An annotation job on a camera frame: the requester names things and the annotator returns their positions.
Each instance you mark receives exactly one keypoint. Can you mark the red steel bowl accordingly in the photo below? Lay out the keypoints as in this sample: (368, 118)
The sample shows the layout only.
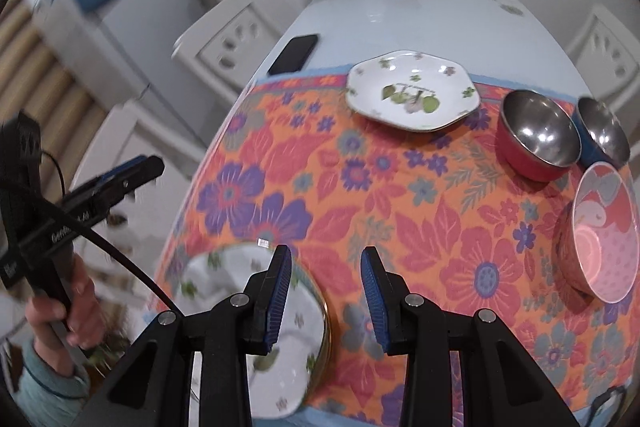
(540, 132)

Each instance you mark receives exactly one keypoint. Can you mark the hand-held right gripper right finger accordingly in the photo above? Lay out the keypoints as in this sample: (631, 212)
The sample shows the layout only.
(375, 302)

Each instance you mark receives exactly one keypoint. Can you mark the round white gold-rimmed plate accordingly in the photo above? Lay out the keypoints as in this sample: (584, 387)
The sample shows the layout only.
(220, 269)

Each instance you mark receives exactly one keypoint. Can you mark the white dining chair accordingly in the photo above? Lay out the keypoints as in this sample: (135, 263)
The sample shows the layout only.
(225, 42)
(135, 127)
(607, 47)

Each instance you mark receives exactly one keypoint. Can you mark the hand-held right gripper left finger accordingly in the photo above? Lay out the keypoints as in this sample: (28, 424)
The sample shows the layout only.
(277, 302)

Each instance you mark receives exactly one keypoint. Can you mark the blue steel bowl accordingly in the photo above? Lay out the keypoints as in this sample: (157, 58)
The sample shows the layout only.
(602, 132)

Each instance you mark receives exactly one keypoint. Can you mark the black smartphone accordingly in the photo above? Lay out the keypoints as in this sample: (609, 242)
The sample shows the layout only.
(294, 53)

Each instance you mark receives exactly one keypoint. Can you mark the orange floral tablecloth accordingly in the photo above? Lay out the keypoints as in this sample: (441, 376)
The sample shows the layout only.
(400, 197)

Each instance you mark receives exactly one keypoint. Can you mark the octagonal white floral plate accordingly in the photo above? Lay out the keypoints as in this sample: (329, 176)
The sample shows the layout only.
(435, 79)

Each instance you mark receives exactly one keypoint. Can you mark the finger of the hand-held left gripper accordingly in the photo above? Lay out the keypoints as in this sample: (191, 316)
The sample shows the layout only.
(130, 184)
(122, 169)

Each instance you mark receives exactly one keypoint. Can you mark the person's left hand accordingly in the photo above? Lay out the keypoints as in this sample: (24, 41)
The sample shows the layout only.
(77, 302)

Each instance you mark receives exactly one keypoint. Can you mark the person's left forearm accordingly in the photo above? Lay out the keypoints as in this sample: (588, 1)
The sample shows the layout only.
(47, 377)

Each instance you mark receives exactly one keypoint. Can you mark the white refrigerator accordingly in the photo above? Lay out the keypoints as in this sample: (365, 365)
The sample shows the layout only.
(125, 37)

